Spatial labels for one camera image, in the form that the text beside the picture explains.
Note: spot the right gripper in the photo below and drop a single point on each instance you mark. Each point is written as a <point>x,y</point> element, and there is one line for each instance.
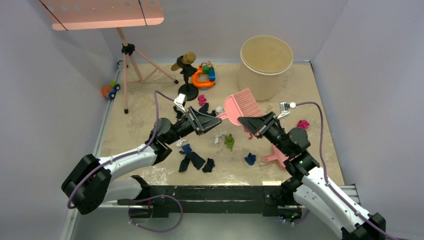
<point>252,123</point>

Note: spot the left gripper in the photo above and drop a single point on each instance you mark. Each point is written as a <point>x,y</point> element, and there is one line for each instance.
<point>202,123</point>

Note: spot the pink hand brush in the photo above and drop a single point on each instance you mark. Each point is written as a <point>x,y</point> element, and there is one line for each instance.
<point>240,104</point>

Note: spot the pink dustpan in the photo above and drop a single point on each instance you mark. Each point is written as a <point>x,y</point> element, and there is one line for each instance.
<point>276,157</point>

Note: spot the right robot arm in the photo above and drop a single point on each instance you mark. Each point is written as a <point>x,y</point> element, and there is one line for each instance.
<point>310,186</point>

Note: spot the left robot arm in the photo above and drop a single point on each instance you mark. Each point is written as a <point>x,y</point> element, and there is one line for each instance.
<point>112,165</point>

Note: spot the pink paper scrap right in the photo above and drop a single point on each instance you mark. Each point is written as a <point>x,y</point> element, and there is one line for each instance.
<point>250,134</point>

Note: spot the large dark paper scrap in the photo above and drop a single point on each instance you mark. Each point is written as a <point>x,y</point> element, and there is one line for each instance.
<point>205,110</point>

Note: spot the white paper scrap top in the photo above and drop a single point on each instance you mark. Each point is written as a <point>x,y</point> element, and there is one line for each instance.
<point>219,110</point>

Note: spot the white paper scrap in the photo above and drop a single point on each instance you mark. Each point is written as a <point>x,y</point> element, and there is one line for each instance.
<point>179,143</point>
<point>217,137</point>
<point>219,110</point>

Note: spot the white paper scrap centre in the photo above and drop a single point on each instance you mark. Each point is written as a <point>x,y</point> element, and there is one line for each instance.
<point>217,137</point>

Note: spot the black paper scrap left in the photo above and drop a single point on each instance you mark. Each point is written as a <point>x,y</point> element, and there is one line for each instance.
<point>179,115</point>

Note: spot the black paper scrap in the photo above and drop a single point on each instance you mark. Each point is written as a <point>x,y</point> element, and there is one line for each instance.
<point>179,115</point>
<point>209,166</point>

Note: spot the green paper scrap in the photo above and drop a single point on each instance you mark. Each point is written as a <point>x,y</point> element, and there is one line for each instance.
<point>229,141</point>

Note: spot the white paper scrap left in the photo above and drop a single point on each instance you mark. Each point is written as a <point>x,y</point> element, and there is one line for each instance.
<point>179,143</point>

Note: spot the blue paper scrap bottom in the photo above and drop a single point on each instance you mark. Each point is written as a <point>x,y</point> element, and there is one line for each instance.
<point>250,159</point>

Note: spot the blue navy paper strip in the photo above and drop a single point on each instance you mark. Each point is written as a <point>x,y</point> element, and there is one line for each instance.
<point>190,157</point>

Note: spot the black paper scrap bottom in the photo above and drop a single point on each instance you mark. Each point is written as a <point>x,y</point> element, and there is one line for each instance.
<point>209,166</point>

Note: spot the magenta paper ball right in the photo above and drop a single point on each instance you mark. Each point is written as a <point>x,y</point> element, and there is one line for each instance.
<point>303,124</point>

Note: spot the orange toy block set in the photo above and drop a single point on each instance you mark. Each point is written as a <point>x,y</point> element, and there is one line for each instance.
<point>205,76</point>

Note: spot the black microphone stand toy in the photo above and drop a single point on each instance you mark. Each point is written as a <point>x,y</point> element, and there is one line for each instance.
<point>184,64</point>

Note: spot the beige round bin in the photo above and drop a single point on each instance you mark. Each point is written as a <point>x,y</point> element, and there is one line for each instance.
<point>264,59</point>

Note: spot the orange blue toy car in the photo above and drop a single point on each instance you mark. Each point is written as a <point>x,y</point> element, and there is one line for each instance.
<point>110,91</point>

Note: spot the pink music stand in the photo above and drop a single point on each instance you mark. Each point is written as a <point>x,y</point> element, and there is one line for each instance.
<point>71,15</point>

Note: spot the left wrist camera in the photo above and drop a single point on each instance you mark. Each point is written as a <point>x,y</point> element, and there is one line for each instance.
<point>180,101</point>

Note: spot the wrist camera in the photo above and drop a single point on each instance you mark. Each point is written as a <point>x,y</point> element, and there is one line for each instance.
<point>285,109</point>
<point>180,101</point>

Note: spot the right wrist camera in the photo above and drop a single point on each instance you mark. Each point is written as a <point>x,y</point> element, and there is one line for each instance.
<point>285,109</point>

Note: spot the black base frame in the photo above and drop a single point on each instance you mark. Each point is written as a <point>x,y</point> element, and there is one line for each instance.
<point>160,200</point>

